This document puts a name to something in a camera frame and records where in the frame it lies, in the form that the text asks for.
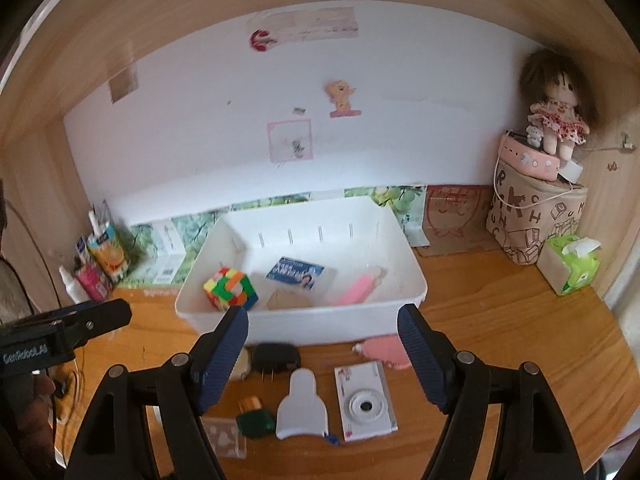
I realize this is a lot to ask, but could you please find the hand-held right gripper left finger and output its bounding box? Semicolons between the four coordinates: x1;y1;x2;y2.
65;305;249;480

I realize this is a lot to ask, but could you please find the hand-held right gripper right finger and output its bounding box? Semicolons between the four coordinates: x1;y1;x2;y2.
397;304;586;480

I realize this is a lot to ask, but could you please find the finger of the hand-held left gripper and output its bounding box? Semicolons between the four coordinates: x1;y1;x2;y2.
60;299;133;349

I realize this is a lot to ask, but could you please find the pink plastic case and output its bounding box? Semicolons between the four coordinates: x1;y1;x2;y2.
352;333;414;371

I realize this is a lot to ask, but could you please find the multicoloured puzzle cube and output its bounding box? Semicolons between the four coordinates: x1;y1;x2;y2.
202;267;260;314

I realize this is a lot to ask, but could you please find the clear plastic case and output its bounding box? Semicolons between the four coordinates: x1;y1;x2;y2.
202;415;248;460

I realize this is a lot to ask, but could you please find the beige wooden block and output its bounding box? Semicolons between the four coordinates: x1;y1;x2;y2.
266;288;309;310

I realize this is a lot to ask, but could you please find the white plastic bin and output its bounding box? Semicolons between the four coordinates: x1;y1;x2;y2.
174;195;429;349

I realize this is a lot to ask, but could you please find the pink eraser bar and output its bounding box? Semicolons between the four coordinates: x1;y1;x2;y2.
333;265;387;307

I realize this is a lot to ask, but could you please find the blue printed box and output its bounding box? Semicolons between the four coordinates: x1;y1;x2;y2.
263;255;326;292

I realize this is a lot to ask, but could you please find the person's left hand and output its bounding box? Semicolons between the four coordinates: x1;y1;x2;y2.
16;374;57;438

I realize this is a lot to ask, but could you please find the gold round compact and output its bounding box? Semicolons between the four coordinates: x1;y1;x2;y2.
229;347;254;382

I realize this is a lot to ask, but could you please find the red can pen holder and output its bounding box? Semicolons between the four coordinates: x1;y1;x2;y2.
74;259;114;304

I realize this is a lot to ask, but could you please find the black power adapter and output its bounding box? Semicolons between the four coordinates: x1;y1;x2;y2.
251;342;302;384

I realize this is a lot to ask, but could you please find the green charger plug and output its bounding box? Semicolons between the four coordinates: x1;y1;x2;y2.
235;395;277;439

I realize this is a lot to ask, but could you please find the white barcode box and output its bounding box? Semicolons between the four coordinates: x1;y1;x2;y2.
134;219;187;284

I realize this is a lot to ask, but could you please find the white plastic scraper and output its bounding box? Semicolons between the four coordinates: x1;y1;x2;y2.
275;367;330;441

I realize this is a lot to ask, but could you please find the green grape printed mat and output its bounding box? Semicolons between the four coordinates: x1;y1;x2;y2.
119;184;429;287

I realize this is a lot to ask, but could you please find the brown drawing paper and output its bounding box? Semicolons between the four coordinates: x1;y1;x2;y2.
423;184;497;257

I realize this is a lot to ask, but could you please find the beige printed bag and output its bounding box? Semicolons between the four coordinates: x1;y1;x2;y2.
487;164;590;266

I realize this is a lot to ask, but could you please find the green tissue pack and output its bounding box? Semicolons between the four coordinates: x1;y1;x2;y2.
537;233;603;296

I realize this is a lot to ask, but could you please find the pink pencil case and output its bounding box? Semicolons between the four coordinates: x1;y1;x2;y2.
498;130;564;181

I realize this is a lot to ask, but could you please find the pink square sticker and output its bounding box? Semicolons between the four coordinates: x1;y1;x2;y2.
267;119;314;163

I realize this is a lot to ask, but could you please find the small white charger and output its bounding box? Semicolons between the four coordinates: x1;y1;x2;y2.
557;158;585;184

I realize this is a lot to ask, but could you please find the taped paper patch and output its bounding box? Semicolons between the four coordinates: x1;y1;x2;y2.
108;62;140;104

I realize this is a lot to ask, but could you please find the yellow duck sticker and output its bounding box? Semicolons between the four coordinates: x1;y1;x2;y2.
324;78;362;119

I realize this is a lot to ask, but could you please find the brown-haired rag doll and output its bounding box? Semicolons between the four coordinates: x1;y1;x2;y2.
519;49;601;162

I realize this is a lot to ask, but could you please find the wooden desk hutch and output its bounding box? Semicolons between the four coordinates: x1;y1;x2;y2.
0;0;640;311

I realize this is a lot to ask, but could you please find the pale paper strip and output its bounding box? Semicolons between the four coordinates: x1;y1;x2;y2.
248;7;360;44

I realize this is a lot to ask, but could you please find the white toy camera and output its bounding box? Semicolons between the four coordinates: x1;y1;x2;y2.
333;359;399;444

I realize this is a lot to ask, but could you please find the white cable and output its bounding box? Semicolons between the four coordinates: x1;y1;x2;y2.
492;132;577;212

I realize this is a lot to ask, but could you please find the red wall sticker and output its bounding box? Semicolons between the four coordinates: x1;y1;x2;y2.
249;29;279;52

